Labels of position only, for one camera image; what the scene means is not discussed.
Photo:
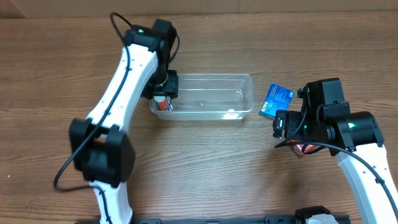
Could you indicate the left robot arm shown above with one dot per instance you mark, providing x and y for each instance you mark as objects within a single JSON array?
[{"x": 101, "y": 149}]

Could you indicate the clear plastic container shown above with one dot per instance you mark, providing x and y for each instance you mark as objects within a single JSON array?
[{"x": 210, "y": 97}]

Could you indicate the red Panadol box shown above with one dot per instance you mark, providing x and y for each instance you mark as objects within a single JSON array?
[{"x": 302, "y": 149}]

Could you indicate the blue lozenge box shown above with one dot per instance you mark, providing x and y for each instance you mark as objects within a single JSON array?
[{"x": 277, "y": 98}]

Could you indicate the orange vitamin tablet tube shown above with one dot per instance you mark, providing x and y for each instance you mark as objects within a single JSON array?
[{"x": 163, "y": 103}]

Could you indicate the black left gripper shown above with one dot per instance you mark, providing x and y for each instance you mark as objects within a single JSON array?
[{"x": 168, "y": 90}]

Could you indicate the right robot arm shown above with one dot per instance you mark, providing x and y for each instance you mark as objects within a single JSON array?
[{"x": 354, "y": 139}]

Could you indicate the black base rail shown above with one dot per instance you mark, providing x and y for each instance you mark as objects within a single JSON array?
[{"x": 270, "y": 219}]

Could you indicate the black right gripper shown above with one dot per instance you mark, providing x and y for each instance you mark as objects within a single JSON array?
[{"x": 292, "y": 125}]

